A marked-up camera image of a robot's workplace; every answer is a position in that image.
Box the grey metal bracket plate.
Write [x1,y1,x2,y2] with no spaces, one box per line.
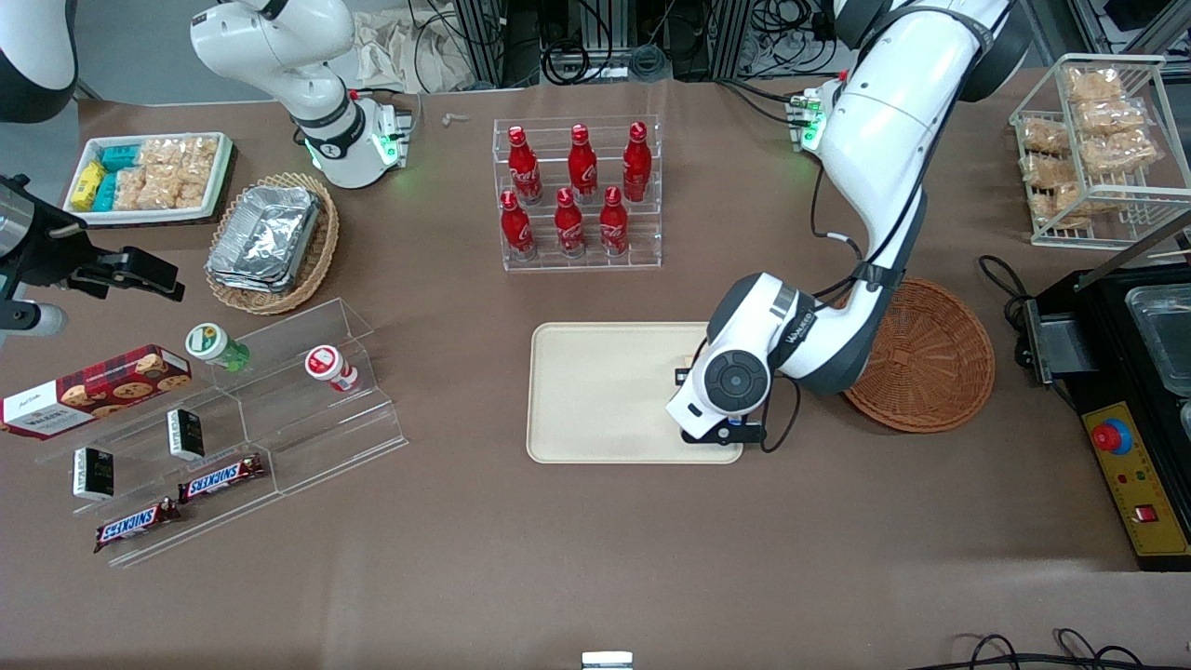
[1028,298,1101,387]

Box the white rectangular snack tray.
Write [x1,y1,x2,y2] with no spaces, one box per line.
[63,132,235,227]

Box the cream plastic tray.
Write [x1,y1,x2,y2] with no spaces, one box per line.
[526,321,745,465]

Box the beige cloth bag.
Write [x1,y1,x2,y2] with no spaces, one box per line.
[352,7,485,94]

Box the snickers chocolate bar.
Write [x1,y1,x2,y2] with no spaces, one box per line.
[178,453,267,504]
[93,497,183,556]

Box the red tartan cookie box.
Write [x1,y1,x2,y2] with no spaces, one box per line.
[0,343,194,441]

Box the oval light wicker basket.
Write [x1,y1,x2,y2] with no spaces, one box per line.
[205,171,341,316]

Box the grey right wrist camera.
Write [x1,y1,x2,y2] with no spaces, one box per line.
[0,302,68,343]

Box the yellow control box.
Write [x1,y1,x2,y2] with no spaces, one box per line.
[1081,401,1191,557]

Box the bagged fried snack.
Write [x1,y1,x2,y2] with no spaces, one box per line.
[1077,100,1147,134]
[1033,183,1091,229]
[1067,67,1124,101]
[1079,130,1161,175]
[1021,121,1071,154]
[1022,154,1076,187]

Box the white wire rack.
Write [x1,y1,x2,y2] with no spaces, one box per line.
[1010,53,1191,249]

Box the yellow snack packet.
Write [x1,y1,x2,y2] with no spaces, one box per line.
[72,161,106,211]

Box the grey metal bar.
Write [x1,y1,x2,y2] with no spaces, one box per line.
[1082,212,1191,291]

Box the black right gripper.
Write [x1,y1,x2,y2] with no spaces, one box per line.
[0,200,185,302]

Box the black appliance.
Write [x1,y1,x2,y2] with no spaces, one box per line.
[1028,265,1191,570]

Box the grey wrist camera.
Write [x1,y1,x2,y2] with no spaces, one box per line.
[0,302,68,343]
[681,421,767,447]

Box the green cap drink bottle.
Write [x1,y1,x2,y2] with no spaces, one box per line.
[185,322,251,374]

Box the small black box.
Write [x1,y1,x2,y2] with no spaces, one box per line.
[167,409,206,462]
[73,447,115,503]

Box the black appliance cable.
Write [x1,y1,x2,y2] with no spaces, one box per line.
[977,254,1036,366]

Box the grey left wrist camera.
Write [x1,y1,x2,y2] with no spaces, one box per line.
[681,421,767,447]

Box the clear acrylic tiered shelf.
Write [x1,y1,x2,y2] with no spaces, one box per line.
[35,297,410,569]

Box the clear glass container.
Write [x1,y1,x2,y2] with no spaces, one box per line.
[1124,284,1191,399]

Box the round brown wicker basket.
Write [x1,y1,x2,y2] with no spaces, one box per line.
[840,277,997,435]

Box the red cola bottle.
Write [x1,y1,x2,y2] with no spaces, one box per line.
[555,188,587,259]
[622,121,652,203]
[507,126,543,206]
[600,186,631,257]
[500,190,536,261]
[568,123,599,204]

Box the black looped cable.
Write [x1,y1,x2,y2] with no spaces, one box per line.
[930,628,1145,670]

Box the stack of aluminium foil trays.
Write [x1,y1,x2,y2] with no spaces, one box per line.
[207,184,322,295]

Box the clear acrylic bottle rack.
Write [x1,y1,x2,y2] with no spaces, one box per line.
[492,115,664,274]

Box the red cap drink bottle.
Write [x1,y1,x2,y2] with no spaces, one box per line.
[304,344,360,395]

